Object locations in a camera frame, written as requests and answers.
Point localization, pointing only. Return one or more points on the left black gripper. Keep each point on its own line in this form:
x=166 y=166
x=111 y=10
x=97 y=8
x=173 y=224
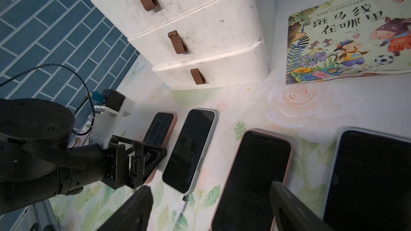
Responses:
x=130 y=162

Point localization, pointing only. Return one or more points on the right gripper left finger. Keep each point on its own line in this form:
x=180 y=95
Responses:
x=134 y=214

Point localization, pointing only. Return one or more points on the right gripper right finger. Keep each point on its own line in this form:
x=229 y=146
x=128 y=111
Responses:
x=291 y=214

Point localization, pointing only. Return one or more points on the phone with orange case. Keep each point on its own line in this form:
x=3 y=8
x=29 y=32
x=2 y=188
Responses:
x=160 y=132

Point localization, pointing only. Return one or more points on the phone with red case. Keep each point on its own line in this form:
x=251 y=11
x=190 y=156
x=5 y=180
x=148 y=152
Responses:
x=244 y=205

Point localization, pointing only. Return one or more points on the phone with pale green case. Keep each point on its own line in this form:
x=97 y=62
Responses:
x=369 y=183

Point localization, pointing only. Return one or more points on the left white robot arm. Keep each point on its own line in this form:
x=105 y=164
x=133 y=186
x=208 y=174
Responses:
x=37 y=164

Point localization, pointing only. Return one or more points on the white three-drawer storage box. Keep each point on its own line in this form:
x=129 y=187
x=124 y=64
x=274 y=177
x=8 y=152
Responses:
x=199 y=44

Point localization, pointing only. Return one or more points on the colourful cartoon picture book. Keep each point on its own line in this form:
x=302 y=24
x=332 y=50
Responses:
x=346 y=38

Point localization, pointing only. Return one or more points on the white charging cable plug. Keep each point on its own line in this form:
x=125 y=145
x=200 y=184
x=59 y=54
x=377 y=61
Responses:
x=180 y=210

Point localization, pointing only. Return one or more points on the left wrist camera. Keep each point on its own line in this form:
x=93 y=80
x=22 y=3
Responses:
x=110 y=108

